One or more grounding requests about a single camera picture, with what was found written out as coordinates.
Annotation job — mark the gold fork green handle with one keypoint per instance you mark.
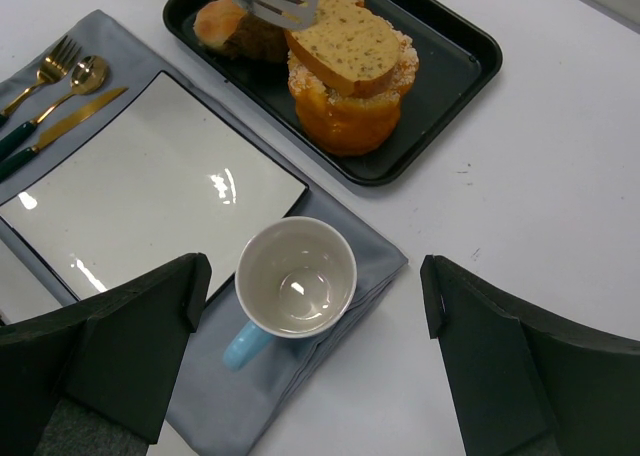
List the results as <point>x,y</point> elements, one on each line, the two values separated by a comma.
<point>53,68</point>

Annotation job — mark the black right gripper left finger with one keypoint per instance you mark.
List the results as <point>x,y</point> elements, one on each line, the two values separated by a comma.
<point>96,377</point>

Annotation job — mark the black rectangular baking tray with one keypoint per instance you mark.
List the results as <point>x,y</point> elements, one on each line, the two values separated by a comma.
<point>457,59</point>

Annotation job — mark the light blue mug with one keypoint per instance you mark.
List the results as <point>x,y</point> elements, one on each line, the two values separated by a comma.
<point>294,280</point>

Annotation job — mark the gold spoon green handle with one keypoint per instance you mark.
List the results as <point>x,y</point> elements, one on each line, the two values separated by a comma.
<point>87,76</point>

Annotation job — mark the small round golden bun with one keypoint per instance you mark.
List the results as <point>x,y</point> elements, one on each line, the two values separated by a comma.
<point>216,22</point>

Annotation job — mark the grey cloth placemat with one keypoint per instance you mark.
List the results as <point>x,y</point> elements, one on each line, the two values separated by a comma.
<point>218,411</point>

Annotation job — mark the seeded bread slice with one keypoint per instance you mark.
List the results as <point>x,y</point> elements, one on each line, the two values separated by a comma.
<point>347,47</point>

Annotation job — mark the orange round cake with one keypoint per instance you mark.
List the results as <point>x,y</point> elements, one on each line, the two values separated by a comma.
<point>348,126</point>

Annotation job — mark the gold knife green handle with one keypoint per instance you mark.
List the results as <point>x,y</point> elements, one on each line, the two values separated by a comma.
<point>14,163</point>

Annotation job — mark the brown chocolate croissant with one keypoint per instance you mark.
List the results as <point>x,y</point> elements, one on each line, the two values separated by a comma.
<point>258,40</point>

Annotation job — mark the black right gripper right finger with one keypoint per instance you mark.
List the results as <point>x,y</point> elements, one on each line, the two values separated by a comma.
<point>525,381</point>

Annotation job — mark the white square plate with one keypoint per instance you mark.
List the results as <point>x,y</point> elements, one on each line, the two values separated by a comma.
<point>165,178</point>

